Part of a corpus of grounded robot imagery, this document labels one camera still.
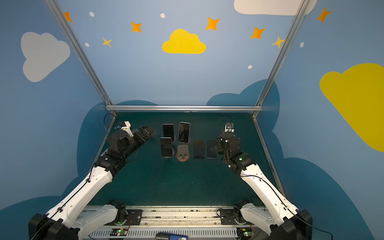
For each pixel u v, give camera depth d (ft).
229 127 2.16
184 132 3.29
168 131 3.25
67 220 1.30
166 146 3.22
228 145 1.85
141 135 2.19
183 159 3.13
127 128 2.26
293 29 2.51
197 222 2.41
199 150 4.02
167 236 2.16
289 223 1.25
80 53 2.76
